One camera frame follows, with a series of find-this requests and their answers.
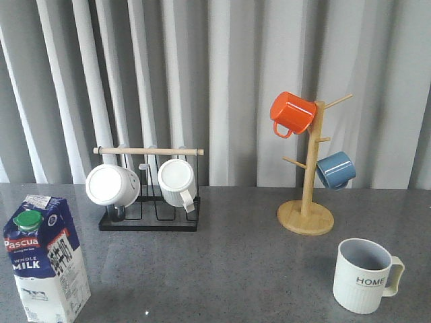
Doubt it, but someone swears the cream HOME mug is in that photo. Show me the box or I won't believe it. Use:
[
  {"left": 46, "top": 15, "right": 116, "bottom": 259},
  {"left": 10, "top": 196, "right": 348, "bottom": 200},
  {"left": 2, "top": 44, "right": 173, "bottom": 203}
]
[{"left": 333, "top": 238, "right": 405, "bottom": 314}]

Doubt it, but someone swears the blue white milk carton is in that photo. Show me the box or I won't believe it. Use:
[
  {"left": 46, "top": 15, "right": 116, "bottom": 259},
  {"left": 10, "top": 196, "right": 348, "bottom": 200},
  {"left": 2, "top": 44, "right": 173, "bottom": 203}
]
[{"left": 3, "top": 194, "right": 91, "bottom": 322}]

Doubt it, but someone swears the white ribbed mug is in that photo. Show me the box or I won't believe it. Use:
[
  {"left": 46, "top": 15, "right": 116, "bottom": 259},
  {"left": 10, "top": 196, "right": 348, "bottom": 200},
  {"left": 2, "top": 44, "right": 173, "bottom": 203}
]
[{"left": 158, "top": 159, "right": 197, "bottom": 213}]

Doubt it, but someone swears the orange enamel mug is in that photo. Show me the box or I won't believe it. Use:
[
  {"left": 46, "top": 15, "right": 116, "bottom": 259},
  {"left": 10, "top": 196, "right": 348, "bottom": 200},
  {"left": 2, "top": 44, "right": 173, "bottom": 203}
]
[{"left": 270, "top": 92, "right": 317, "bottom": 138}]

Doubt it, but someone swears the wooden mug tree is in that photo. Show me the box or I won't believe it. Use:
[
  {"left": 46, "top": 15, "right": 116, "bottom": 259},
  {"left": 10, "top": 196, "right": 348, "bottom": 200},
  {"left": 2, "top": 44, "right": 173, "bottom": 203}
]
[{"left": 277, "top": 94, "right": 353, "bottom": 236}]

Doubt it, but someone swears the white smiley mug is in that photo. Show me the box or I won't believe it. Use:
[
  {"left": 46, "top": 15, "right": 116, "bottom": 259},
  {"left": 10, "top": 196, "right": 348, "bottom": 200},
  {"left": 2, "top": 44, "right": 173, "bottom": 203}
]
[{"left": 85, "top": 164, "right": 141, "bottom": 222}]

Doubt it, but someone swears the blue enamel mug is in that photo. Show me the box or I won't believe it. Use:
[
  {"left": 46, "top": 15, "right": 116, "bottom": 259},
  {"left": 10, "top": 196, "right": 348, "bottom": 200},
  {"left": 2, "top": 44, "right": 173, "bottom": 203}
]
[{"left": 316, "top": 151, "right": 356, "bottom": 190}]

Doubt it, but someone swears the grey pleated curtain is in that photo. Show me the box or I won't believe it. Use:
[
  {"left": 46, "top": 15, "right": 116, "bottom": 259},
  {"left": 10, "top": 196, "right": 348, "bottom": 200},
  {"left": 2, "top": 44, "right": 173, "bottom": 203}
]
[{"left": 1, "top": 1, "right": 430, "bottom": 189}]

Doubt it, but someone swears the black wire mug rack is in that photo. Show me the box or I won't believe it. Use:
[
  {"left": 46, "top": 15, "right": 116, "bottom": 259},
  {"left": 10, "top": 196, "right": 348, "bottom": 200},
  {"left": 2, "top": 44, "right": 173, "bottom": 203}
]
[{"left": 94, "top": 147, "right": 204, "bottom": 231}]

